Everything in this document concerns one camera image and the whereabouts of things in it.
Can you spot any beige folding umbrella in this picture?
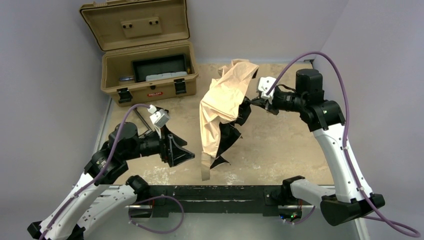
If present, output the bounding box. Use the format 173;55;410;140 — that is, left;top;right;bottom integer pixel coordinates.
199;59;259;181

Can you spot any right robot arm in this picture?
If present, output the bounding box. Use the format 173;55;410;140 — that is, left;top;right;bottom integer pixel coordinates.
249;69;385;226

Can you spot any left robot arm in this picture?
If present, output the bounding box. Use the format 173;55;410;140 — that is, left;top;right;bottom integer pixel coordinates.
27;122;195;240

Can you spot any black hex key tool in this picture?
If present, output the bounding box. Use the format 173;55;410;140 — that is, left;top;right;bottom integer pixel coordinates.
133;107;153;137

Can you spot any grey box in case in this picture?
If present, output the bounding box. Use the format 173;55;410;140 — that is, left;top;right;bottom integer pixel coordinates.
145;71;188;82

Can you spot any metal can in case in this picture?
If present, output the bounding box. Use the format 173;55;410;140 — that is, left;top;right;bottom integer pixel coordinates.
118;76;135;86

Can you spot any black tray in case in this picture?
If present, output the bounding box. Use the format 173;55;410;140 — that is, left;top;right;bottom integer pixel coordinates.
131;53;189;83

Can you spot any tan hard case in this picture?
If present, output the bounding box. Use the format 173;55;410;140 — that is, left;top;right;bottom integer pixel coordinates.
79;0;199;107

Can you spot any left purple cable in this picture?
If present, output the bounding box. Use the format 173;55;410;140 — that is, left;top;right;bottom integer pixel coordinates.
39;103;185;240

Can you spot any purple cable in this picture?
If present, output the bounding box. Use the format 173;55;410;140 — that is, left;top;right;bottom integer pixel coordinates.
266;51;421;239
39;103;185;240

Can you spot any aluminium frame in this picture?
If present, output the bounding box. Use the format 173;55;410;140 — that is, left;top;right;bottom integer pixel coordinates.
54;97;133;240

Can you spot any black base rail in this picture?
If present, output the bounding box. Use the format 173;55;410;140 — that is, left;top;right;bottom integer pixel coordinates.
125;184;314;219

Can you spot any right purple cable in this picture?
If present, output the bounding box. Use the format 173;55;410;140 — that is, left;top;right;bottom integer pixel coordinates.
266;51;421;239

